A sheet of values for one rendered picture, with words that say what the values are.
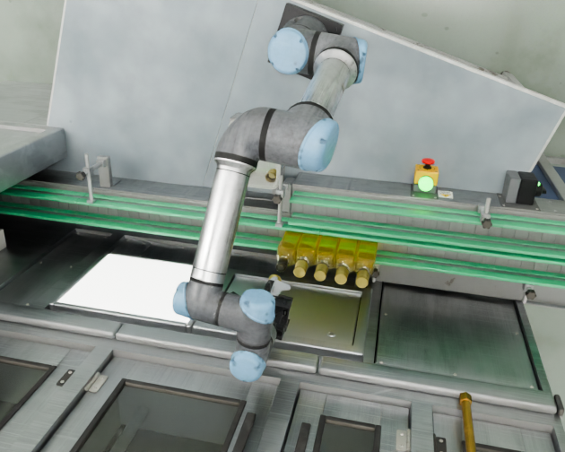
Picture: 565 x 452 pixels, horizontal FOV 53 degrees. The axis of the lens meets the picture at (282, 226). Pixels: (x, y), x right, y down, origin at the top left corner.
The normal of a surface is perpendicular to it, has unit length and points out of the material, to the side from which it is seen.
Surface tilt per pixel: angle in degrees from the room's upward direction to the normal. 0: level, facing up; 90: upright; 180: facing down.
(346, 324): 90
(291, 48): 10
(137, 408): 90
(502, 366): 90
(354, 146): 0
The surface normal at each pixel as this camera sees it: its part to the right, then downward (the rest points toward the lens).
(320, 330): 0.04, -0.91
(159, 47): -0.21, 0.40
